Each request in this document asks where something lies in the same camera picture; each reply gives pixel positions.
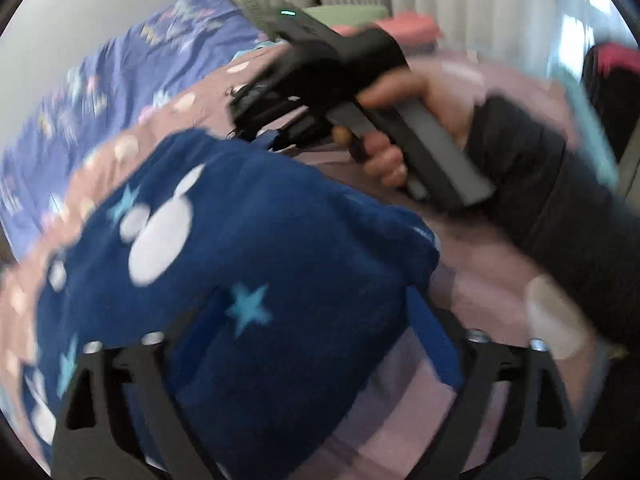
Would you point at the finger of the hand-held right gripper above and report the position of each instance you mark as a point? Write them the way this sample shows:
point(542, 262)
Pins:
point(255, 110)

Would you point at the pink folded clothes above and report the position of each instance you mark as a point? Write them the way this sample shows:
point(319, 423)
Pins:
point(410, 27)

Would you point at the green pillow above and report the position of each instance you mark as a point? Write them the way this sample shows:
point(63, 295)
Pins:
point(350, 12)

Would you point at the pink polka-dot blanket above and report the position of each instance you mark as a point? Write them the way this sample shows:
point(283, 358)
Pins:
point(475, 270)

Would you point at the person's right hand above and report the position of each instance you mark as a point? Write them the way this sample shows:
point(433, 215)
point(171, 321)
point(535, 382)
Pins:
point(450, 95)

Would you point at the white curtain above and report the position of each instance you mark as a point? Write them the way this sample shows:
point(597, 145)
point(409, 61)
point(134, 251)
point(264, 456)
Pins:
point(475, 0)

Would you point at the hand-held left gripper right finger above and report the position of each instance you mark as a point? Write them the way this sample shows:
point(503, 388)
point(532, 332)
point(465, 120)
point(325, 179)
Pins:
point(430, 330)

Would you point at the black and pink bag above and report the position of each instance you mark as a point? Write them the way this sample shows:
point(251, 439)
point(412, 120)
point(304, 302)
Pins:
point(610, 95)

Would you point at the blue fleece pajama top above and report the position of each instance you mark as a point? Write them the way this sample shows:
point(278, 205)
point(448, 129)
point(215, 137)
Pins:
point(250, 240)

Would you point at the purple tree-print sheet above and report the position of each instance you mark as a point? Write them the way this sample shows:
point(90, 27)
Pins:
point(100, 100)

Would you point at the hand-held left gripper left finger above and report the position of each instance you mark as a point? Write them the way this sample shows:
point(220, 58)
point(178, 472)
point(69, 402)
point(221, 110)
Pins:
point(140, 360)

